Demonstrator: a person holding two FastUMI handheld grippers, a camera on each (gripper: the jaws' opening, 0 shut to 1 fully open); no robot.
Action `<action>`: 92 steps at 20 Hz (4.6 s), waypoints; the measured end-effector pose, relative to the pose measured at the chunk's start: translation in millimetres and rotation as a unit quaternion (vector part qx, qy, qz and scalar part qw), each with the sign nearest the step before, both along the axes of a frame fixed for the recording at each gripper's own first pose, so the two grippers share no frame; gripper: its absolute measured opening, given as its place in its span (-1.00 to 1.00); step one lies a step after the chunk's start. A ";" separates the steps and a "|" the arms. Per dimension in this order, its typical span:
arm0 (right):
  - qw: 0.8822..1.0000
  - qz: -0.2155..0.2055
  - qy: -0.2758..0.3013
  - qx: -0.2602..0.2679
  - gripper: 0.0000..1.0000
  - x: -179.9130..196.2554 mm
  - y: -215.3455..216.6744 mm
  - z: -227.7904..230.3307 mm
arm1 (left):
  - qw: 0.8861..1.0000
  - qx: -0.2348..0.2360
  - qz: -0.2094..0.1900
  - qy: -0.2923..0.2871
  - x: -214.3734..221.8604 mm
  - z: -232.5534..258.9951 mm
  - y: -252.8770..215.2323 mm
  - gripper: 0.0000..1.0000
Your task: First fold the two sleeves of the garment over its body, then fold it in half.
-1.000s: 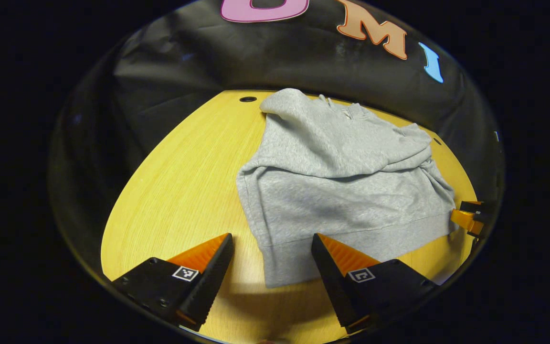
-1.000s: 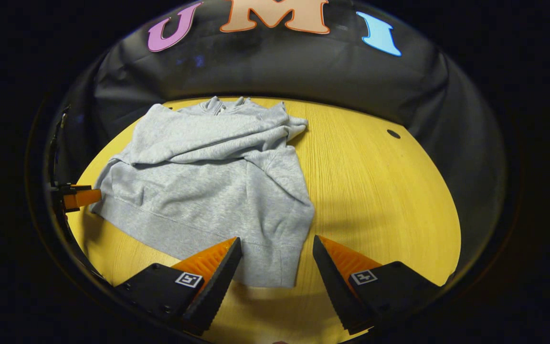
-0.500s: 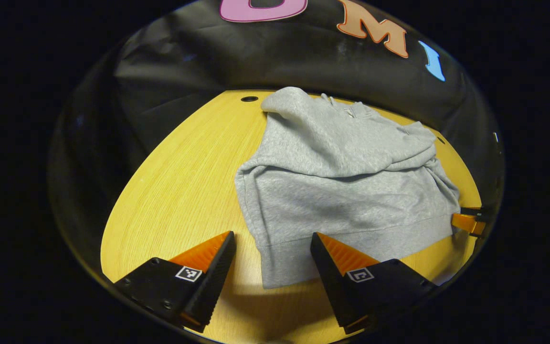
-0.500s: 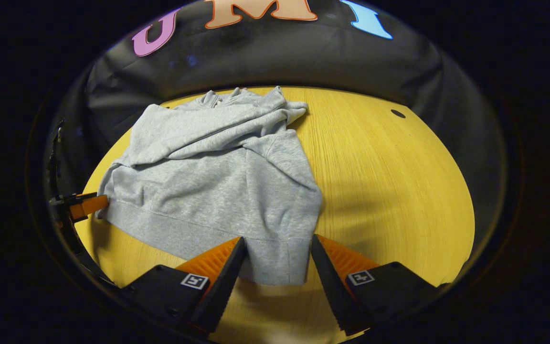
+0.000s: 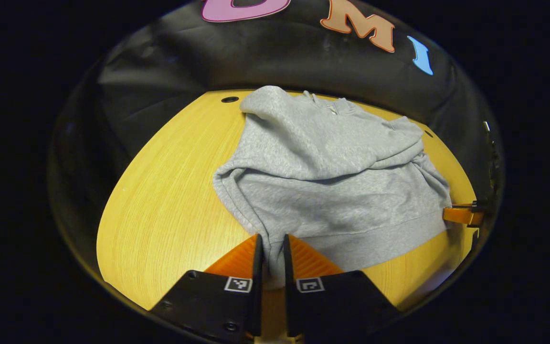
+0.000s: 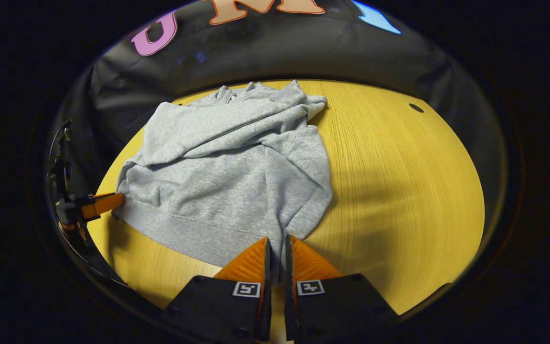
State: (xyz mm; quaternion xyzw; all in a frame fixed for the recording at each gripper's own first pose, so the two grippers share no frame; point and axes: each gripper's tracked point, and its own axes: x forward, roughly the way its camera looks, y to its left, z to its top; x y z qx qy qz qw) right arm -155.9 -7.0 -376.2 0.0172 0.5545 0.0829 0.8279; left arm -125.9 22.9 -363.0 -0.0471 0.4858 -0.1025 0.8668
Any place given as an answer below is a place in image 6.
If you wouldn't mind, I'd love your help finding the grey sweatshirt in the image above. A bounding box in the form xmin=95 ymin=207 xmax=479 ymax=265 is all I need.
xmin=113 ymin=80 xmax=334 ymax=282

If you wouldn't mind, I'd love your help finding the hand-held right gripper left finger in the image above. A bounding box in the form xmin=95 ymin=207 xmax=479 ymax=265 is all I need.
xmin=160 ymin=236 xmax=273 ymax=344

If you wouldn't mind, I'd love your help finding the black backdrop cloth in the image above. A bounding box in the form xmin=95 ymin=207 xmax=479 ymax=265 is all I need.
xmin=46 ymin=0 xmax=512 ymax=249

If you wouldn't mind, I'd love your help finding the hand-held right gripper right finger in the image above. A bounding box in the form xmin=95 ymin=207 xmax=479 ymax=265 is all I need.
xmin=284 ymin=234 xmax=399 ymax=344

